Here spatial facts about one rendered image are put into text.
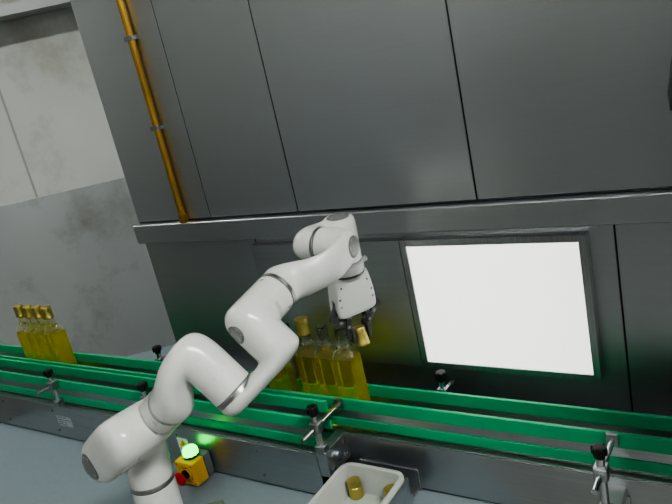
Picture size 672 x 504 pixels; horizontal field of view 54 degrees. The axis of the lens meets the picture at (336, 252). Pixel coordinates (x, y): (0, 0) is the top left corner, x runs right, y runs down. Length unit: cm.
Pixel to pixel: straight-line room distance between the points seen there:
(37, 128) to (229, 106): 301
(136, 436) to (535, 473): 82
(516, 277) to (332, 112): 58
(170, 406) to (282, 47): 89
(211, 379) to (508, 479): 70
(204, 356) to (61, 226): 361
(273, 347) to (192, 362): 15
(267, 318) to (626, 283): 74
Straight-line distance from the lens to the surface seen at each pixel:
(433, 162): 153
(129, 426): 133
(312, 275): 128
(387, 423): 165
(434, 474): 165
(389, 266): 163
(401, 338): 171
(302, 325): 168
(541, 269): 149
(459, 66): 146
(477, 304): 157
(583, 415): 152
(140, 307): 483
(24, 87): 472
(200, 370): 123
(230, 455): 188
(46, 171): 474
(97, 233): 473
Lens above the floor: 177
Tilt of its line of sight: 16 degrees down
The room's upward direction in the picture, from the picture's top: 13 degrees counter-clockwise
